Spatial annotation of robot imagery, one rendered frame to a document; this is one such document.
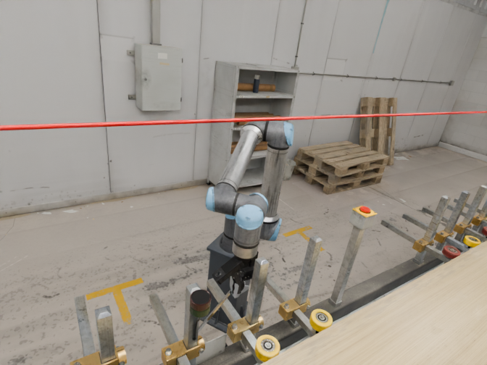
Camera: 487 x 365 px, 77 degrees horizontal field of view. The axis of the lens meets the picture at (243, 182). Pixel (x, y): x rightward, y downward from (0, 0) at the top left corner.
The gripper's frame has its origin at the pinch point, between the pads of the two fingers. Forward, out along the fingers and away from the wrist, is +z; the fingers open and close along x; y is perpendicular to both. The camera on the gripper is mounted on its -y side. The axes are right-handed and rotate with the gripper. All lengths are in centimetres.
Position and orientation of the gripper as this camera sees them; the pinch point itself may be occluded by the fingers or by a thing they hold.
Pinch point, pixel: (233, 295)
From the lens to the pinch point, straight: 124.8
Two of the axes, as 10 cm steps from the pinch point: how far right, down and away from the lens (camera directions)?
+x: -5.3, -4.2, 7.4
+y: 8.4, -1.3, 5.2
